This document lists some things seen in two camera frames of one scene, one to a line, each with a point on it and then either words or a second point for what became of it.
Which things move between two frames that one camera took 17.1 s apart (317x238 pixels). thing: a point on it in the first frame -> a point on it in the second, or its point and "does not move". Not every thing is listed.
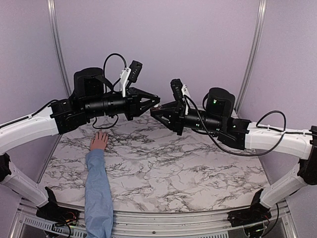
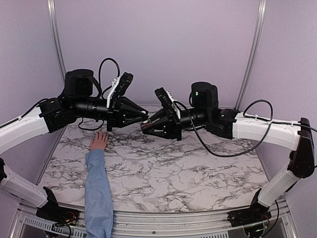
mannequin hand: [99, 143] does not move
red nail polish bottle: [155, 108] -> [143, 125]
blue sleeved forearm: [98, 204] does not move
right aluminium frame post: [256, 49] does not move
